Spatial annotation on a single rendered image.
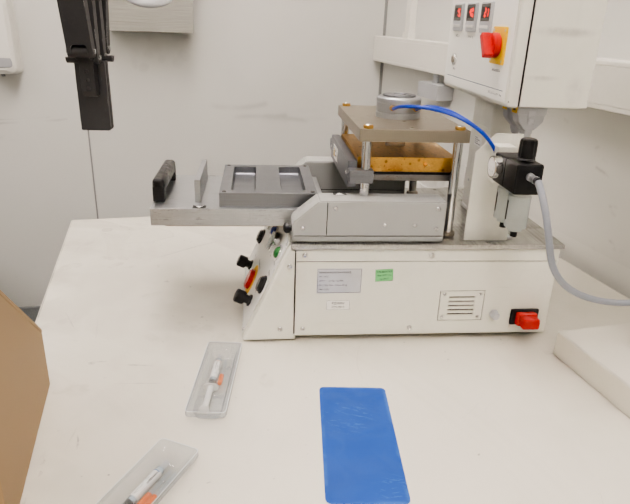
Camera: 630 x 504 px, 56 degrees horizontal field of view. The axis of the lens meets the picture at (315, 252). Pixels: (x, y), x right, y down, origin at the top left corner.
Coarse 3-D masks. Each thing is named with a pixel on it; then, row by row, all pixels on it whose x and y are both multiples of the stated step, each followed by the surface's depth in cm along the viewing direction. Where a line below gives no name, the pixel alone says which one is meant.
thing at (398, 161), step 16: (352, 144) 106; (384, 144) 107; (400, 144) 105; (416, 144) 108; (432, 144) 109; (384, 160) 97; (400, 160) 98; (416, 160) 98; (432, 160) 98; (448, 160) 98; (384, 176) 98; (400, 176) 99; (416, 176) 99; (432, 176) 99; (448, 176) 100
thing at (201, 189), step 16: (176, 176) 116; (192, 176) 116; (208, 176) 116; (176, 192) 105; (192, 192) 106; (208, 192) 106; (320, 192) 108; (160, 208) 96; (176, 208) 97; (192, 208) 97; (208, 208) 97; (224, 208) 98; (240, 208) 98; (256, 208) 98; (272, 208) 98; (288, 208) 99; (160, 224) 97; (176, 224) 98; (192, 224) 98; (208, 224) 98; (224, 224) 98; (240, 224) 99; (256, 224) 99; (272, 224) 99
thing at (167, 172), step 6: (168, 162) 109; (174, 162) 111; (162, 168) 105; (168, 168) 105; (174, 168) 111; (156, 174) 101; (162, 174) 101; (168, 174) 103; (174, 174) 112; (156, 180) 98; (162, 180) 98; (168, 180) 103; (174, 180) 112; (156, 186) 98; (162, 186) 99; (156, 192) 99; (162, 192) 99; (156, 198) 99; (162, 198) 99
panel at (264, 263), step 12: (264, 228) 126; (264, 240) 120; (288, 240) 98; (252, 252) 128; (264, 252) 114; (252, 264) 121; (264, 264) 109; (276, 264) 99; (264, 276) 102; (252, 288) 110; (264, 288) 100; (252, 300) 105; (252, 312) 101
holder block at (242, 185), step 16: (224, 176) 107; (240, 176) 113; (256, 176) 108; (272, 176) 108; (288, 176) 114; (304, 176) 109; (224, 192) 97; (240, 192) 98; (256, 192) 98; (272, 192) 98; (288, 192) 99; (304, 192) 99
